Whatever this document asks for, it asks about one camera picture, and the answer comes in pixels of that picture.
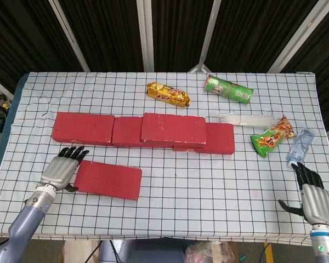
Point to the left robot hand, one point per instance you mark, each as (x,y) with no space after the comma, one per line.
(59,172)

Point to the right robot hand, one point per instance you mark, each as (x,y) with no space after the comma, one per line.
(318,202)

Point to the red brick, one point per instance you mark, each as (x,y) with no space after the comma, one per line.
(126,131)
(82,127)
(175,127)
(220,137)
(109,179)

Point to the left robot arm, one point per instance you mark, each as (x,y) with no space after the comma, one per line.
(24,222)

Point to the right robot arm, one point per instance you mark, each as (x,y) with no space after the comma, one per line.
(326,243)

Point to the clear plastic water bottle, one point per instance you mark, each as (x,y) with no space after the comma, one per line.
(300,148)

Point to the green snack bag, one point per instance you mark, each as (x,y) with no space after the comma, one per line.
(268,139)

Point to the clear plastic cup stack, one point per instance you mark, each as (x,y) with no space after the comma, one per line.
(249,119)

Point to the grey robot torso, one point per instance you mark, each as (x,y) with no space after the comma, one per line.
(142,252)

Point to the clear plastic bag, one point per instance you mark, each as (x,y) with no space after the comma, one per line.
(208,252)

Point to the white black grid tablecloth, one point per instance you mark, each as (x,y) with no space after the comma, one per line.
(181,213)

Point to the gold biscuit packet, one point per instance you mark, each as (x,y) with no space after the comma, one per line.
(167,93)

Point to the green chips can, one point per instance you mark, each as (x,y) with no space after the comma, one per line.
(230,89)

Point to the dark pleated curtain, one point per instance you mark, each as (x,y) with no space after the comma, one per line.
(109,33)

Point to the white frame bar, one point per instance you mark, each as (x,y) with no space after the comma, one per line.
(299,37)
(145,35)
(208,35)
(68,35)

